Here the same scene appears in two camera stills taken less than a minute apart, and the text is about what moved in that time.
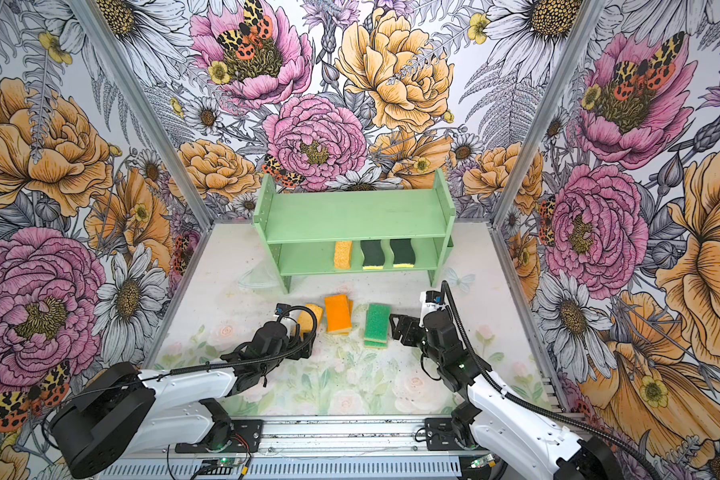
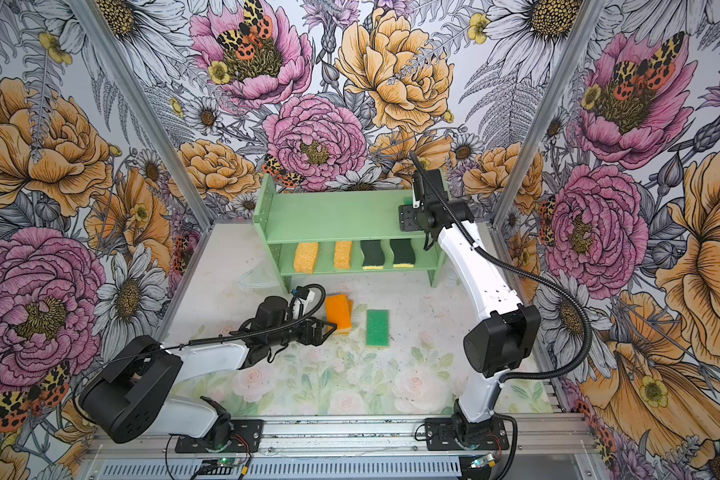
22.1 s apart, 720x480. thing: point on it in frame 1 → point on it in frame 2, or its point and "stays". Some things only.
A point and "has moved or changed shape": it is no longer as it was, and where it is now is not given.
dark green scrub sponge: x=404 y=254 stays
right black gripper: x=413 y=325 → x=407 y=221
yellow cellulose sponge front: x=342 y=255 stays
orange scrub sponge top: x=338 y=315 stays
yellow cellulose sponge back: x=305 y=319 has moved or changed shape
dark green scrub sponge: x=374 y=254 stays
